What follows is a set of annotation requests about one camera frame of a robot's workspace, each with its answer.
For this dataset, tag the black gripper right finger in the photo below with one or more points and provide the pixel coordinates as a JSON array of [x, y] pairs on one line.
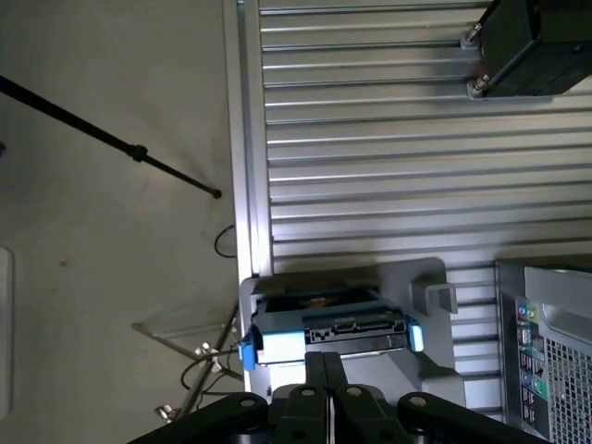
[[361, 416]]

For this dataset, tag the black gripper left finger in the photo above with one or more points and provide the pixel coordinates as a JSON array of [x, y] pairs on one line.
[[296, 416]]

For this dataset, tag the grey parts rack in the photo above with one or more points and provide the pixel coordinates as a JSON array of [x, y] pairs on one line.
[[393, 273]]

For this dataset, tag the open grey PC case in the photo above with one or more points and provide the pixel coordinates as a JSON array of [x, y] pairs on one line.
[[569, 370]]

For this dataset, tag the black tripod leg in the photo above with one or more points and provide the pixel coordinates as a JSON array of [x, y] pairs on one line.
[[138, 153]]

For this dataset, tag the black box device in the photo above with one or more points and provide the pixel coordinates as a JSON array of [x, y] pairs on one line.
[[518, 51]]

